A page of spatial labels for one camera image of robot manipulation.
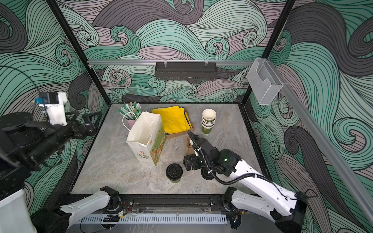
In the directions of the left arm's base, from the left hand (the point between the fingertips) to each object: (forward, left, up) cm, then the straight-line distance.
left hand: (92, 112), depth 48 cm
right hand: (-3, -35, -32) cm, 48 cm away
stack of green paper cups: (+24, -46, -32) cm, 61 cm away
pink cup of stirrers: (+30, +4, -34) cm, 46 cm away
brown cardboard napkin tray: (+23, -29, -49) cm, 61 cm away
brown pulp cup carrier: (+9, -35, -44) cm, 57 cm away
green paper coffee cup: (-9, -27, -45) cm, 53 cm away
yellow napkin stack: (+34, -24, -45) cm, 61 cm away
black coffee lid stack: (-4, -44, -48) cm, 65 cm away
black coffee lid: (-6, -26, -38) cm, 47 cm away
